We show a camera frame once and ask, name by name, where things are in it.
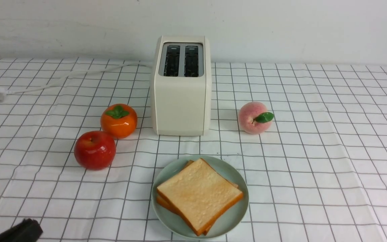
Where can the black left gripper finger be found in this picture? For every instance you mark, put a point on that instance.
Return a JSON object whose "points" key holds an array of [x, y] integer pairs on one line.
{"points": [[29, 230]]}

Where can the toasted bread slice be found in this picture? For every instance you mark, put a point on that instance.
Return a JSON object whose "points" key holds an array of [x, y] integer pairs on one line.
{"points": [[166, 203], [198, 195]]}

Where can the red apple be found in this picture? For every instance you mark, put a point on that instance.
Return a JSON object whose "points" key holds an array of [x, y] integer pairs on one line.
{"points": [[95, 150]]}

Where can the orange persimmon with leaf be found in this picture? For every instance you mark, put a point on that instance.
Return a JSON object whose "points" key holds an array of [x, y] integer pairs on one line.
{"points": [[119, 120]]}

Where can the pale green plate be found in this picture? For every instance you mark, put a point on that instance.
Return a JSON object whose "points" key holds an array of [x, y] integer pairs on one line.
{"points": [[200, 197]]}

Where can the cream white toaster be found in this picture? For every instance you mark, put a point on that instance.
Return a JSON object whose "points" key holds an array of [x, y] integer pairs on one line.
{"points": [[181, 86]]}

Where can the pink peach with leaf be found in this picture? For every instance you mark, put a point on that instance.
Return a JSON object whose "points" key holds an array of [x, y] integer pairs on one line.
{"points": [[254, 118]]}

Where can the white checked tablecloth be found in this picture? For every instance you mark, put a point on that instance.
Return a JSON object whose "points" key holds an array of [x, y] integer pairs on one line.
{"points": [[318, 174]]}

